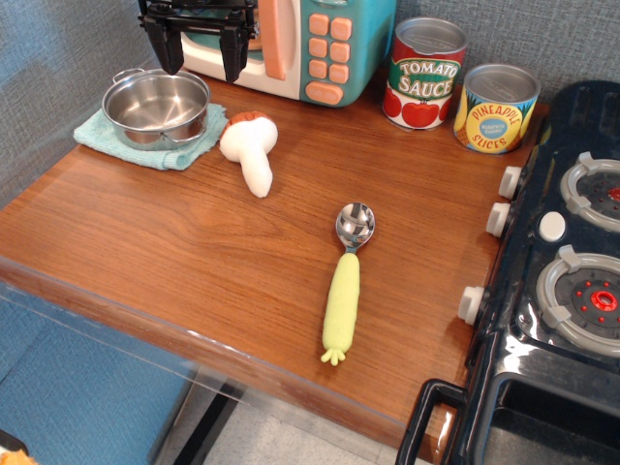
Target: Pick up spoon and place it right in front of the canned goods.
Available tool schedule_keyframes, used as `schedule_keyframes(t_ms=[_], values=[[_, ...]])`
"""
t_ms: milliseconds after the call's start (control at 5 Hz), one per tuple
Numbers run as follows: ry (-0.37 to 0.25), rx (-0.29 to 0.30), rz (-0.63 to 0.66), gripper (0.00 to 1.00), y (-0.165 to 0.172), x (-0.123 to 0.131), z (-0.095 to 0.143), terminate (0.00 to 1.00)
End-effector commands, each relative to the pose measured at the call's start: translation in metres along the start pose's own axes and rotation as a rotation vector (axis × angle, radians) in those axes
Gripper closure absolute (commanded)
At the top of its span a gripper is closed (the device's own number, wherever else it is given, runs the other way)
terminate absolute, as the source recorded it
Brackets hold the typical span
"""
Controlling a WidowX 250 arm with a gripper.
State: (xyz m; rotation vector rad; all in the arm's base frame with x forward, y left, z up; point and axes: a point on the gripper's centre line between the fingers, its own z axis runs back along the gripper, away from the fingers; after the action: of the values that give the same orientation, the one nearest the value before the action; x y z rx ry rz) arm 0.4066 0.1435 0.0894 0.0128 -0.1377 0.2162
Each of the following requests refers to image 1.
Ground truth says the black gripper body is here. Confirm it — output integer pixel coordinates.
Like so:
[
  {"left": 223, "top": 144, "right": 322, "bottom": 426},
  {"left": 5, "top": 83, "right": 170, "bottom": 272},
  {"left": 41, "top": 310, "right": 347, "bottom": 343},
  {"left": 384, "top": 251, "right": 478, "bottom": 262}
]
[{"left": 138, "top": 1, "right": 258, "bottom": 39}]

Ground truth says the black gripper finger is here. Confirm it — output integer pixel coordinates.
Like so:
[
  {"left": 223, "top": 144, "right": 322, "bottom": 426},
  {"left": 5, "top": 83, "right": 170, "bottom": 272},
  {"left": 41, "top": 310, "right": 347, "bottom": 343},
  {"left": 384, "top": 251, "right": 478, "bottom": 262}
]
[
  {"left": 220, "top": 26, "right": 249, "bottom": 83},
  {"left": 143, "top": 17, "right": 184, "bottom": 76}
]

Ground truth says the spoon with yellow-green handle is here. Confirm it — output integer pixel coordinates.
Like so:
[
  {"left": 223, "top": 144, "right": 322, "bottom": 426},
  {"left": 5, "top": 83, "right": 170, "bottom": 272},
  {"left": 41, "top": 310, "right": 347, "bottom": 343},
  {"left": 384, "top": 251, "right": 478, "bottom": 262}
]
[{"left": 321, "top": 202, "right": 376, "bottom": 366}]

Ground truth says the small steel pot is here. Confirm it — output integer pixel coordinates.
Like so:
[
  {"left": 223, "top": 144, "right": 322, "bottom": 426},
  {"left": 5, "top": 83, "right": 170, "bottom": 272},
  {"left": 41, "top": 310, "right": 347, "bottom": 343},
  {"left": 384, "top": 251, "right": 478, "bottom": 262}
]
[{"left": 102, "top": 69, "right": 211, "bottom": 151}]

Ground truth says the white plush mushroom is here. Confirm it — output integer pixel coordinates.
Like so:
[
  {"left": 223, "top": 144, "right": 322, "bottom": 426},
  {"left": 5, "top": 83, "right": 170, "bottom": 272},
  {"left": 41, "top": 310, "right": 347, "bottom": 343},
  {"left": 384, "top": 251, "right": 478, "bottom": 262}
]
[{"left": 220, "top": 111, "right": 278, "bottom": 199}]

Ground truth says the teal toy microwave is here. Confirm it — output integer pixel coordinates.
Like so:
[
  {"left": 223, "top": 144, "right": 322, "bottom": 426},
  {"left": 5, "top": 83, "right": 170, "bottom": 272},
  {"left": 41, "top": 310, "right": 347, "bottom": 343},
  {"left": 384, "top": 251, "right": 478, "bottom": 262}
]
[{"left": 179, "top": 0, "right": 397, "bottom": 109}]

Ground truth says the light teal cloth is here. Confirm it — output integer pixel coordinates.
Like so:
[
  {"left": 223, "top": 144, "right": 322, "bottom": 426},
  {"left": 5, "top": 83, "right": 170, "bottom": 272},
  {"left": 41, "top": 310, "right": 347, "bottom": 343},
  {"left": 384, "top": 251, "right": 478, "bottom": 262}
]
[{"left": 74, "top": 104, "right": 229, "bottom": 171}]

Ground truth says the tomato sauce can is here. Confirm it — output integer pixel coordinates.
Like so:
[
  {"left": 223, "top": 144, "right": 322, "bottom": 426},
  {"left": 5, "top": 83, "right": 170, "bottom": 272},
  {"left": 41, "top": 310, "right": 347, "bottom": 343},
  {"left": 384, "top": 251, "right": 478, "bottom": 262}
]
[{"left": 383, "top": 16, "right": 468, "bottom": 130}]

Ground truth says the pineapple slices can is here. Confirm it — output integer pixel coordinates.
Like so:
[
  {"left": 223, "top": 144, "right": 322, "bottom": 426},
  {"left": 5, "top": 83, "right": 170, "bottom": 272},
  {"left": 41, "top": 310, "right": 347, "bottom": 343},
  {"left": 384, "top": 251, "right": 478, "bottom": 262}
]
[{"left": 453, "top": 63, "right": 541, "bottom": 154}]

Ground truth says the black toy stove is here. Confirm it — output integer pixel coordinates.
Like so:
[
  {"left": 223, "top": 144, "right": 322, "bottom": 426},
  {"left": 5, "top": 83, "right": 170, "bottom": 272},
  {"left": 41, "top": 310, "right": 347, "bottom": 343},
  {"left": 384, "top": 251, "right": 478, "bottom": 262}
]
[{"left": 397, "top": 80, "right": 619, "bottom": 464}]

